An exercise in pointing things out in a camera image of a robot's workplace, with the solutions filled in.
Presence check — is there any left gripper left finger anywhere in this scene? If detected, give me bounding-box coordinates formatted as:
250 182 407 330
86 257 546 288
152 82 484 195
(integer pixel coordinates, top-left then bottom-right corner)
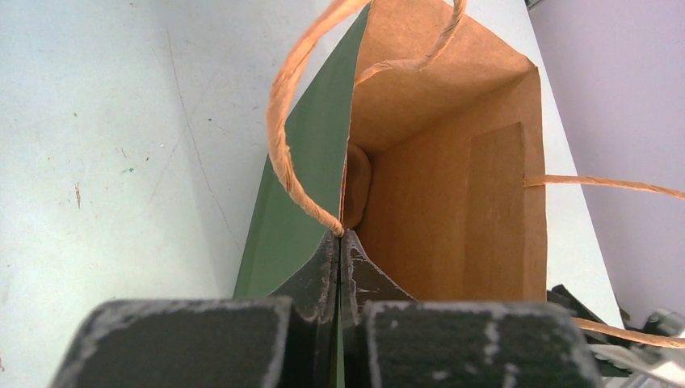
52 233 340 387

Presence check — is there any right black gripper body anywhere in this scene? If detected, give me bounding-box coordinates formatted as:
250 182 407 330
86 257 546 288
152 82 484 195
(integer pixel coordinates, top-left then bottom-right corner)
547 285 684 387

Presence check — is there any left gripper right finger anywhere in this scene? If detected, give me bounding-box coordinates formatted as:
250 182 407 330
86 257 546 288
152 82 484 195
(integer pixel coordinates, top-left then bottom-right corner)
340 231 603 387

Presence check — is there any single brown cup carrier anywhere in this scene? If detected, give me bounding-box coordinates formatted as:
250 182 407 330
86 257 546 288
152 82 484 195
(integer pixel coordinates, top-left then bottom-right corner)
342 142 372 229

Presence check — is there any green paper bag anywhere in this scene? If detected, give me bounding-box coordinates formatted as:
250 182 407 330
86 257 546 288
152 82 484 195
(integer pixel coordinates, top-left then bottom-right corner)
234 1 684 302

